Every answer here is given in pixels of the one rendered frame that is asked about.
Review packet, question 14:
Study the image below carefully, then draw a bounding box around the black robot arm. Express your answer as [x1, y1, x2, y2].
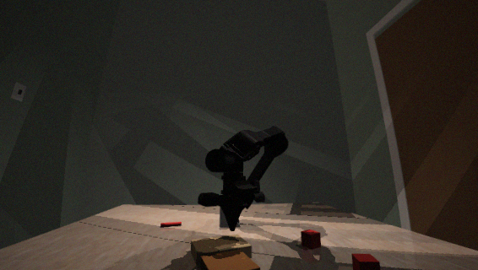
[205, 126, 289, 208]

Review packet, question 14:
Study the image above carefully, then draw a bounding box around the red block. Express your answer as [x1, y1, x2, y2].
[301, 229, 321, 250]
[351, 253, 381, 270]

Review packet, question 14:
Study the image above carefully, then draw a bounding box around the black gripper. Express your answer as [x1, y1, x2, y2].
[198, 173, 265, 231]

